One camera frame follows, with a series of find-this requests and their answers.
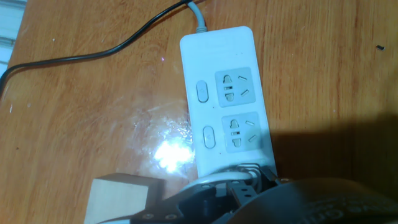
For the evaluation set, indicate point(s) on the white power strip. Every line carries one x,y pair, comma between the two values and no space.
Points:
227,102

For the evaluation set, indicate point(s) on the small black screw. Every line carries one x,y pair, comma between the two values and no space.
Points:
380,47

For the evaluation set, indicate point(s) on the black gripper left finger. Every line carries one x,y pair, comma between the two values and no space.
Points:
192,205

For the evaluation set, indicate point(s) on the light wooden block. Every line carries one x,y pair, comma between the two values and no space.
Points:
118,199

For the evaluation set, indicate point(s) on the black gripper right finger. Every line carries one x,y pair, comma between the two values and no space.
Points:
248,189

